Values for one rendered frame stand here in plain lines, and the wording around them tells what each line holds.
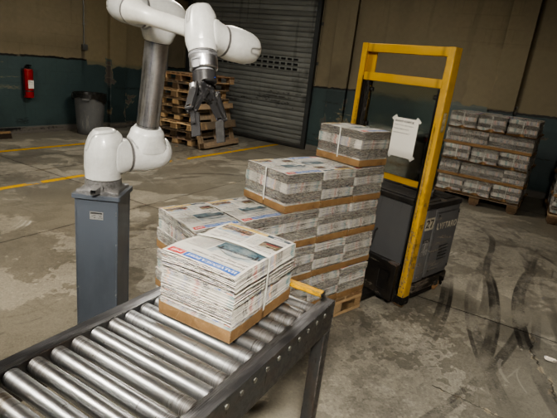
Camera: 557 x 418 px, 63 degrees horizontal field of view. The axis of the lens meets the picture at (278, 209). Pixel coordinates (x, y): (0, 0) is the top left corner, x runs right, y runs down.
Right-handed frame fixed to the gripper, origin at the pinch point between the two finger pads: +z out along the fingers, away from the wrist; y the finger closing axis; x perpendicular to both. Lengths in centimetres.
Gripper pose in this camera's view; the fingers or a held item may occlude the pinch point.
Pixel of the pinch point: (209, 135)
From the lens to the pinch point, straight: 145.5
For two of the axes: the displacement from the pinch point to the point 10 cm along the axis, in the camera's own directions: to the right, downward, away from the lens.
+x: 9.0, -0.9, -4.2
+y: -4.2, -0.1, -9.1
